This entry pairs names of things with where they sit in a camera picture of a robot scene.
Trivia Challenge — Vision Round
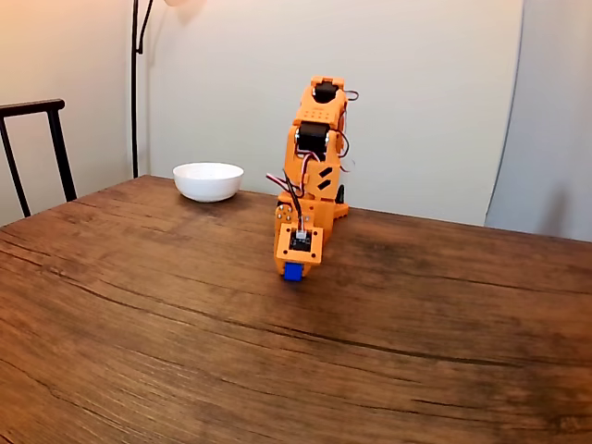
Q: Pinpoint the white backdrop board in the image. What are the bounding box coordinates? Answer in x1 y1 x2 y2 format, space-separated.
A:
146 0 525 228

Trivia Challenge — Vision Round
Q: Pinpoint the black camera cable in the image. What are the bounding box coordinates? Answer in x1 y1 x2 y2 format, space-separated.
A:
281 169 307 232

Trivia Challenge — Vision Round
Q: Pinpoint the black floor lamp pole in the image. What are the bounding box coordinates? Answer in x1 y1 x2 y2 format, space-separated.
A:
130 0 155 179

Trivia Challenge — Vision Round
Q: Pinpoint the black chair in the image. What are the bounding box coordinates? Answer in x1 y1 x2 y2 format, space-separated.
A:
0 98 79 219

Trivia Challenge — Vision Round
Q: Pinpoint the white bowl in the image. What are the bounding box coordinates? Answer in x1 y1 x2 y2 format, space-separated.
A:
172 161 245 204

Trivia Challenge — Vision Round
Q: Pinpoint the orange camera mount with board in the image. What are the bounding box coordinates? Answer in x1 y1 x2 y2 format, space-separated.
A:
275 222 324 268

